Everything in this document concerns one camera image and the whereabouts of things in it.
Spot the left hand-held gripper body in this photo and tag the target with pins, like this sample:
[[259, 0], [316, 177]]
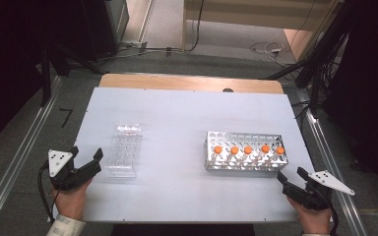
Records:
[[60, 161]]

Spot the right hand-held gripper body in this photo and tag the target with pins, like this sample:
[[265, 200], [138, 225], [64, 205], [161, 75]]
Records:
[[311, 193]]

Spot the clear plastic tube rack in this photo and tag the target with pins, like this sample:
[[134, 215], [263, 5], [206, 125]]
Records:
[[124, 150]]

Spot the perforated metal tube rack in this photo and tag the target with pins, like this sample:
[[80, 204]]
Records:
[[246, 160]]

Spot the person's right hand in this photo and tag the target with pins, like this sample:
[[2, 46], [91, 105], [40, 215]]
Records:
[[311, 219]]

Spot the person's left hand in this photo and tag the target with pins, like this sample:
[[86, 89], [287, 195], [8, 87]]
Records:
[[70, 201]]

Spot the black metal stand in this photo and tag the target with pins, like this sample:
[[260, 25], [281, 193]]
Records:
[[46, 78]]

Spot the black curtain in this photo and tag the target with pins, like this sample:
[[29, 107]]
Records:
[[10, 49], [370, 82]]

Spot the grey power strip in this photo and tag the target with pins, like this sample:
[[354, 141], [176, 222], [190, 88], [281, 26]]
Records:
[[134, 44]]

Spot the grey cabinet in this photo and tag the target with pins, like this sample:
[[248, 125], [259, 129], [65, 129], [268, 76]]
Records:
[[118, 16]]

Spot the aluminium floor rail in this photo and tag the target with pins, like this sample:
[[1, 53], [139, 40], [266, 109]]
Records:
[[328, 160], [23, 144]]

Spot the light wooden frame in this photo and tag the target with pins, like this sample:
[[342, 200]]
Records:
[[256, 14]]

